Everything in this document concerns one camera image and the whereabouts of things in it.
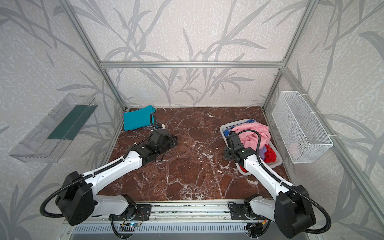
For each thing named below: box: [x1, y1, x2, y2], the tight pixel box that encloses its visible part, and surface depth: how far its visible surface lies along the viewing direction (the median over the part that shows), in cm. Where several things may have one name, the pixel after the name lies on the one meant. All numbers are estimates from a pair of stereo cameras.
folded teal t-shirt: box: [123, 105, 156, 132], surface depth 121 cm
